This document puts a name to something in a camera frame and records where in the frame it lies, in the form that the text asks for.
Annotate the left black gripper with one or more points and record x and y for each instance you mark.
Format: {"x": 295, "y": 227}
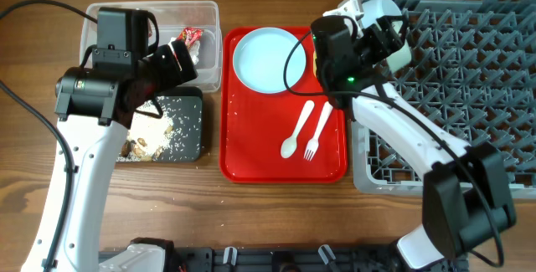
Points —
{"x": 172, "y": 76}

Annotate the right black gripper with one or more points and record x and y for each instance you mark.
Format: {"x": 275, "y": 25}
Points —
{"x": 393, "y": 42}

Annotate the white napkin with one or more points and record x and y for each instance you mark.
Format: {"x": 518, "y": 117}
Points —
{"x": 194, "y": 51}

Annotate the red snack wrapper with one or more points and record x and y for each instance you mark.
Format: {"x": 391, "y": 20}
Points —
{"x": 190, "y": 35}

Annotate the rice and food scraps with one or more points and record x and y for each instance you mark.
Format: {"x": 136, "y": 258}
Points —
{"x": 148, "y": 136}

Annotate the yellow plastic cup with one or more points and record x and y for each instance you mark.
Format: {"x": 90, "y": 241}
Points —
{"x": 314, "y": 64}

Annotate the light blue plate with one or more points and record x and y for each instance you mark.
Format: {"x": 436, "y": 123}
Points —
{"x": 265, "y": 57}

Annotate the mint green bowl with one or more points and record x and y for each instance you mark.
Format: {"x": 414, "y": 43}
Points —
{"x": 399, "y": 59}

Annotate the blue bowl with rice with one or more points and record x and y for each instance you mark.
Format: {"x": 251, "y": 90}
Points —
{"x": 374, "y": 9}

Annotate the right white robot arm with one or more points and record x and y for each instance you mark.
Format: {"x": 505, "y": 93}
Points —
{"x": 466, "y": 197}

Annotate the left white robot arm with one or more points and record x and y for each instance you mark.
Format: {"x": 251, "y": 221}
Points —
{"x": 95, "y": 104}

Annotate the black waste tray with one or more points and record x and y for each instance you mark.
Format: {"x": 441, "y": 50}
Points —
{"x": 186, "y": 103}

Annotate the clear plastic waste bin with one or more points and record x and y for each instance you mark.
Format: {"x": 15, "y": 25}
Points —
{"x": 172, "y": 18}

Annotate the grey dishwasher rack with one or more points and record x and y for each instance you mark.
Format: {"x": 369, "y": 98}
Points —
{"x": 473, "y": 74}

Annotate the white plastic fork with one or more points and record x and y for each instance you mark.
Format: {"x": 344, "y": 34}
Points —
{"x": 313, "y": 143}

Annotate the red serving tray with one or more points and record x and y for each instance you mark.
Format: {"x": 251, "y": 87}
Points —
{"x": 253, "y": 127}

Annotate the white plastic spoon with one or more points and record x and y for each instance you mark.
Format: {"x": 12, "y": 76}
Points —
{"x": 289, "y": 145}

